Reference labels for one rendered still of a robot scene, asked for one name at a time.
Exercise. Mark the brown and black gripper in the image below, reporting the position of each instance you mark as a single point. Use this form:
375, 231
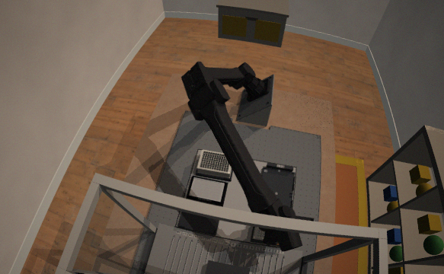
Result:
270, 239

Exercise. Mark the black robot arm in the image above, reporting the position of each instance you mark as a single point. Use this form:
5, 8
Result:
202, 90

